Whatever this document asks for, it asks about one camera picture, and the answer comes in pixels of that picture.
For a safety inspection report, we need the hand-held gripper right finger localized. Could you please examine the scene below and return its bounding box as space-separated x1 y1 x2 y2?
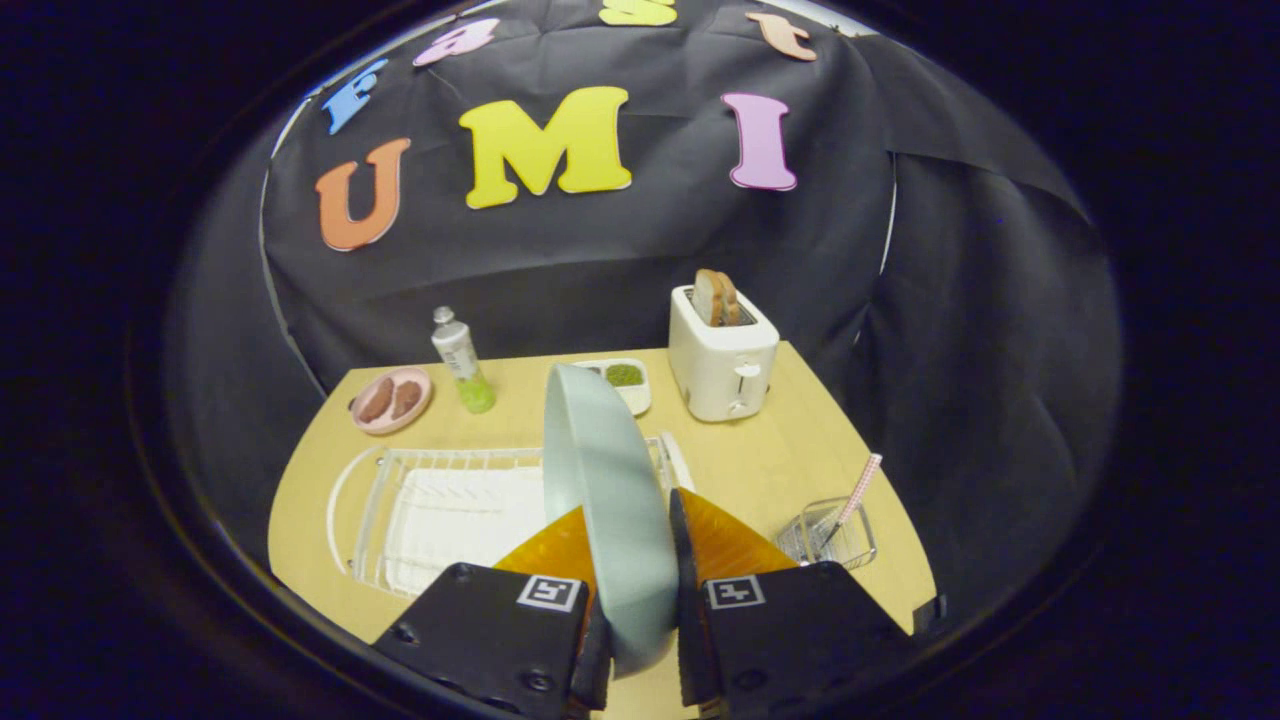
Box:
667 487 916 719

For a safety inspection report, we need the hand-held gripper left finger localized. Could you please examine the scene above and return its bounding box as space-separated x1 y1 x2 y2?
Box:
372 505 613 719

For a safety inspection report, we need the pale green plate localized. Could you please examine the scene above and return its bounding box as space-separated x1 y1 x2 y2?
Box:
542 362 681 679

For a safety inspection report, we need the white wire dish rack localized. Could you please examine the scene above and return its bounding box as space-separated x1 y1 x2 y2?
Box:
327 432 696 599

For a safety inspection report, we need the clear wire basket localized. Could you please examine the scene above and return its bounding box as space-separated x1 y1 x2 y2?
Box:
775 497 879 571

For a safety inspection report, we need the pink checked handle spoon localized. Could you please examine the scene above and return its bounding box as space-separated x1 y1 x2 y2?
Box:
815 453 884 551

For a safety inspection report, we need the white rack drain tray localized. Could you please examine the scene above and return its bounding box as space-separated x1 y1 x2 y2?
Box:
385 465 551 596

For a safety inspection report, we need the white divided food tray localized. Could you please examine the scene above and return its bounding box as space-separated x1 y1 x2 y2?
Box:
572 358 652 417

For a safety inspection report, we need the white toaster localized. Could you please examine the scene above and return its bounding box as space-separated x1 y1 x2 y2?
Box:
668 285 780 423

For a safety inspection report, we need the pink bowl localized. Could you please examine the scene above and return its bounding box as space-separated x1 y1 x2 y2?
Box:
349 366 434 436

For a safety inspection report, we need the green liquid bottle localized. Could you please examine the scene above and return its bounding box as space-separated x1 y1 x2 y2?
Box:
431 306 497 415

